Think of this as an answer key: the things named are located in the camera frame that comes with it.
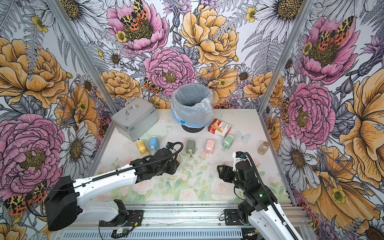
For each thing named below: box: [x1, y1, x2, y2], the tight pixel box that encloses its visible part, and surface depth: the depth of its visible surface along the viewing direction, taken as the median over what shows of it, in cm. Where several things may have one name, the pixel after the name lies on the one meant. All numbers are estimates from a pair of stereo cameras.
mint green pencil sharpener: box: [222, 134, 235, 151], surface depth 99 cm
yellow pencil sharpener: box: [136, 140, 150, 155], surface depth 95 cm
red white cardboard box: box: [208, 118, 232, 138], surface depth 109 cm
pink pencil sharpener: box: [204, 139, 216, 158], surface depth 96 cm
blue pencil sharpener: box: [148, 136, 159, 152], surface depth 97 cm
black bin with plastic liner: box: [170, 83, 214, 133], surface depth 100 cm
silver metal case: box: [111, 98, 159, 142], surface depth 101 cm
